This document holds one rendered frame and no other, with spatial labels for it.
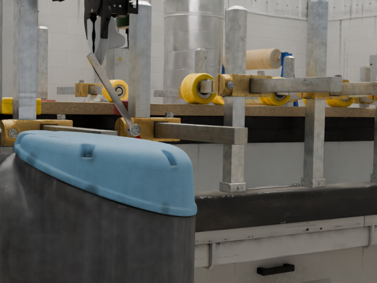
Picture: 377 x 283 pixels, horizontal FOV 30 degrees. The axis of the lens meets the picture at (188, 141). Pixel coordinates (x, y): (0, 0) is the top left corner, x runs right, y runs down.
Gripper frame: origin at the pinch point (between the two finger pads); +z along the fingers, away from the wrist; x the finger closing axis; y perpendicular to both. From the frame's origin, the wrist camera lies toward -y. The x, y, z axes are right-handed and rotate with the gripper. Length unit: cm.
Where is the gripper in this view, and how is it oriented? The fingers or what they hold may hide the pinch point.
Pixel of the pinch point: (95, 58)
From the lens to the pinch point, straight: 136.2
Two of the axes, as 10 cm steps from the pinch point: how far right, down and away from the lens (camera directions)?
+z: -0.2, 10.0, 0.6
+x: -5.4, -0.6, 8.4
